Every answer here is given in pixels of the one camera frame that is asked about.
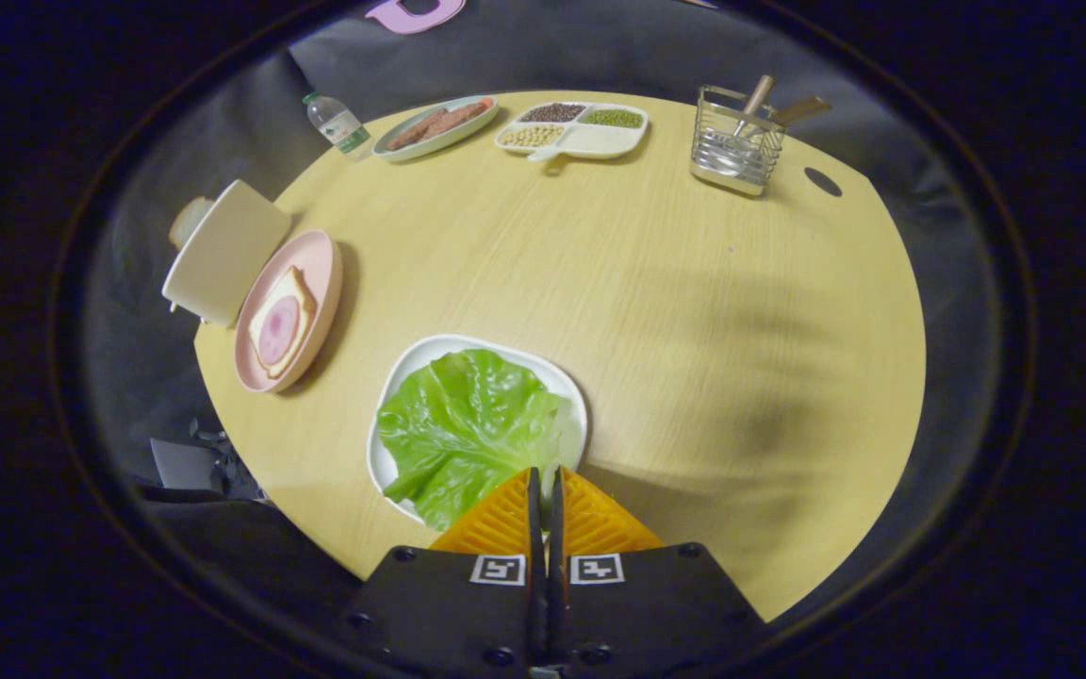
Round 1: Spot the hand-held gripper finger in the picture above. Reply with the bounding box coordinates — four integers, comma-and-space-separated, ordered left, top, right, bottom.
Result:
339, 468, 545, 676
546, 467, 767, 672

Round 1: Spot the green lettuce leaf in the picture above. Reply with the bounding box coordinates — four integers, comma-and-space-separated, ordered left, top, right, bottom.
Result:
376, 349, 570, 532

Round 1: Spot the white rounded plate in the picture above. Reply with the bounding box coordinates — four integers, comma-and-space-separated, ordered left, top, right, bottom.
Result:
367, 334, 590, 525

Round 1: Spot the pink ham slice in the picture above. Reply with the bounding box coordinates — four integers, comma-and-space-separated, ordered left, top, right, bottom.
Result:
257, 295, 302, 367

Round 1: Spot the toast bread slice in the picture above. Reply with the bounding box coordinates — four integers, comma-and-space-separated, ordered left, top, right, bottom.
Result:
247, 265, 319, 380

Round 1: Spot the pink round plate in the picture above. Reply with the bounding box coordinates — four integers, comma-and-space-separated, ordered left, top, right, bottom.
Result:
233, 228, 344, 394

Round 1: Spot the grey box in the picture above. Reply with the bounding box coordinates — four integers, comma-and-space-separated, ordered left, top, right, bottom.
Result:
149, 437, 220, 491

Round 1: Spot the white divided dish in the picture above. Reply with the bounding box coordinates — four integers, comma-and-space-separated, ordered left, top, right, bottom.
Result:
494, 101, 650, 164

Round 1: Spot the pile of yellow soybeans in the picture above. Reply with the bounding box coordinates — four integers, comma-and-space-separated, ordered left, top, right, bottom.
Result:
500, 124, 567, 148

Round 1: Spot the pale green oval plate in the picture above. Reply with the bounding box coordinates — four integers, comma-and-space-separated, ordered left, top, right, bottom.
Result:
372, 95, 500, 163

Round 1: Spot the brown sausage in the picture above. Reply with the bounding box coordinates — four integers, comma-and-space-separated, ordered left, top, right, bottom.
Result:
422, 101, 491, 137
386, 108, 450, 152

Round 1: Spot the cream square container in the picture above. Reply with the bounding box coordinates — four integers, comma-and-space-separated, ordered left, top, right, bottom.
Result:
161, 179, 292, 329

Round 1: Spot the clear plastic water bottle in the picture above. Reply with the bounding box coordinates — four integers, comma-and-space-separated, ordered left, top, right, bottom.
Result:
303, 91, 371, 155

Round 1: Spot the bread loaf piece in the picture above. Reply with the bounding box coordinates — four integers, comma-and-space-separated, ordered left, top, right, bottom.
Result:
168, 196, 216, 251

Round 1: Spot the dark cables bundle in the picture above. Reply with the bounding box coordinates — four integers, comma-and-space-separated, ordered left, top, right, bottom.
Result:
189, 417, 269, 501

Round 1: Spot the metal wire utensil basket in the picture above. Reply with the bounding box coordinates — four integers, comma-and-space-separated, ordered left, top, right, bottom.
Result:
689, 85, 786, 197

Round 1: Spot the wooden handled utensil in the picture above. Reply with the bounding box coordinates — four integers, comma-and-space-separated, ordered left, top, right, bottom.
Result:
767, 95, 832, 129
733, 75, 776, 139

